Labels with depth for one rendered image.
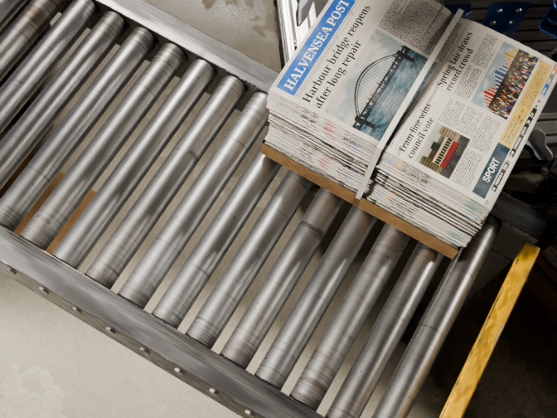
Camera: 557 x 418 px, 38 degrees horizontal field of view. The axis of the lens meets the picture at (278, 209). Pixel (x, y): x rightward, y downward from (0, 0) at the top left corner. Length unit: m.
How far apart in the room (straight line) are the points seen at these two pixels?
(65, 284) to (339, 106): 0.52
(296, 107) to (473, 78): 0.28
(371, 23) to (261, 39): 1.23
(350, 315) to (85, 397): 0.96
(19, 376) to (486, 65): 1.40
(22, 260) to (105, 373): 0.80
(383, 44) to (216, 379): 0.58
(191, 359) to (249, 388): 0.10
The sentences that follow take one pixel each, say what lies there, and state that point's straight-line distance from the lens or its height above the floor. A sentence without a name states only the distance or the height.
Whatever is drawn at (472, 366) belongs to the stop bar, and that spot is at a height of 0.82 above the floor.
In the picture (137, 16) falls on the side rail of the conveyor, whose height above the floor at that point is 0.80.
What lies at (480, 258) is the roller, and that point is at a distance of 1.43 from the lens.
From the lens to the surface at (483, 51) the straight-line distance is 1.33.
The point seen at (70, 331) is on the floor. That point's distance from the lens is 2.17.
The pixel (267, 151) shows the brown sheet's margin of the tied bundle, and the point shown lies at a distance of 1.40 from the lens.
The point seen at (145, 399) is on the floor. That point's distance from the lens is 2.11.
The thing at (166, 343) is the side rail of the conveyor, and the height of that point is 0.80.
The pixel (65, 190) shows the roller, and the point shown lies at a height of 0.80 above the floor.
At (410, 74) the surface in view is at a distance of 1.27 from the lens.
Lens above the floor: 2.08
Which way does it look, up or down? 68 degrees down
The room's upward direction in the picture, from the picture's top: 12 degrees clockwise
